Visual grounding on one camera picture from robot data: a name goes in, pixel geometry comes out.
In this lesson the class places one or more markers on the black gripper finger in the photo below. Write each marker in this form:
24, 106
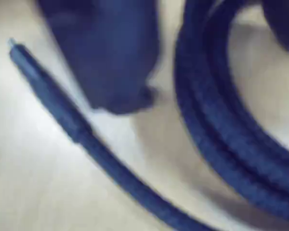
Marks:
106, 53
283, 21

